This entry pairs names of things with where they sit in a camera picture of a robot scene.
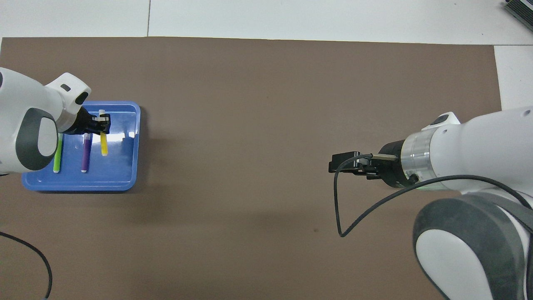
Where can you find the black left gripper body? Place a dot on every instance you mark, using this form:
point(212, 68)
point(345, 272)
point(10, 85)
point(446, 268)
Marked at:
point(83, 124)

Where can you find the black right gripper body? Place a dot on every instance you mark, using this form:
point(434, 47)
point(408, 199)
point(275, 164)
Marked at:
point(389, 166)

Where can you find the yellow pen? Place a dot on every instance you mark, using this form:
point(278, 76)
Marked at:
point(104, 146)

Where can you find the purple pen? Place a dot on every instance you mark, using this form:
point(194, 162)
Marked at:
point(86, 154)

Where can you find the green pen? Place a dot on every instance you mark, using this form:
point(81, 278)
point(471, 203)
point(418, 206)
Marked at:
point(58, 158)

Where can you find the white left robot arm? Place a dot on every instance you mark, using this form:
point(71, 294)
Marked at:
point(25, 112)

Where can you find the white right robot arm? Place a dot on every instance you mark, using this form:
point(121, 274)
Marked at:
point(479, 150)

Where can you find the blue plastic tray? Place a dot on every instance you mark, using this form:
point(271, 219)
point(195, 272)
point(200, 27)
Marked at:
point(120, 166)

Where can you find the brown table mat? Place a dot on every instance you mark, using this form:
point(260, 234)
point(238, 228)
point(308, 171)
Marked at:
point(250, 125)

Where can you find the grey ribbed device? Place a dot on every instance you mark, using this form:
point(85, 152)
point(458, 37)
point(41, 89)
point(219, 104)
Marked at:
point(520, 10)

